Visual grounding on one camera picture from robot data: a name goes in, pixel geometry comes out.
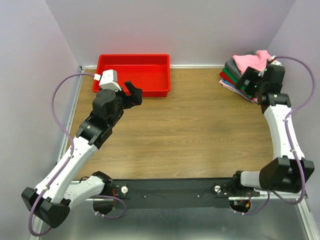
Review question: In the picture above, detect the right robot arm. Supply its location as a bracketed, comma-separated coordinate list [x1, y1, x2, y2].
[230, 63, 315, 196]

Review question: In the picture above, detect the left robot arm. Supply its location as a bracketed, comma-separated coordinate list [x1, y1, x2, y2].
[21, 81, 143, 229]

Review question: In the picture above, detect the light pink folded t shirt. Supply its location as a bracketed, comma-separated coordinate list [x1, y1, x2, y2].
[219, 78, 258, 104]

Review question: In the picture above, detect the grey folded t shirt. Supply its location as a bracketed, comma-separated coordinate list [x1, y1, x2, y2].
[224, 57, 242, 80]

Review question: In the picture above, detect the red plastic tray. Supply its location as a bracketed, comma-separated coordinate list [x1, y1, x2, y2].
[96, 54, 171, 98]

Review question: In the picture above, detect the blue folded t shirt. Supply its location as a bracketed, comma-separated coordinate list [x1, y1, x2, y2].
[219, 78, 251, 99]

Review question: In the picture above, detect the green folded t shirt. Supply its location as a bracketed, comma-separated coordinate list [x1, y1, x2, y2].
[221, 67, 238, 87]

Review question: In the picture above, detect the red folded t shirt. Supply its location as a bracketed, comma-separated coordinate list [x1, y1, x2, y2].
[219, 71, 254, 100]

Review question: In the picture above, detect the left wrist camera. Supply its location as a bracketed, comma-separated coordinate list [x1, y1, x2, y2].
[93, 69, 122, 92]

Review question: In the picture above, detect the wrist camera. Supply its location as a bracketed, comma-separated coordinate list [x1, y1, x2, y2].
[93, 69, 122, 92]
[267, 55, 283, 67]

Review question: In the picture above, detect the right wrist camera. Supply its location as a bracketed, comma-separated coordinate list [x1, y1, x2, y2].
[267, 55, 283, 67]

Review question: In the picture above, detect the aluminium frame rail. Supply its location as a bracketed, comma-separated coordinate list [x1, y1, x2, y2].
[69, 178, 308, 201]

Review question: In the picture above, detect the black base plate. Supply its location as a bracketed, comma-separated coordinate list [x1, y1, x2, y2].
[101, 177, 260, 209]

